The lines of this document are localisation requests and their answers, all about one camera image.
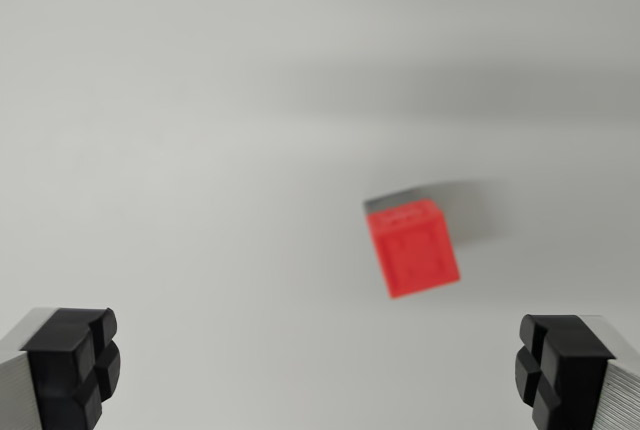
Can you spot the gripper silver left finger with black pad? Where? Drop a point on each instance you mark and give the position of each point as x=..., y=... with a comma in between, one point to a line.
x=55, y=370

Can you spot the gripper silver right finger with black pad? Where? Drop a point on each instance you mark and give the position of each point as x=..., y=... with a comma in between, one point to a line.
x=575, y=375

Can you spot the red infantino toy cube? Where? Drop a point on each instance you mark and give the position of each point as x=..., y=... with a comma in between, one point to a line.
x=414, y=252

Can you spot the gray toy cube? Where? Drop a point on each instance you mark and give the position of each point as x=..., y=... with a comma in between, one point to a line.
x=387, y=203

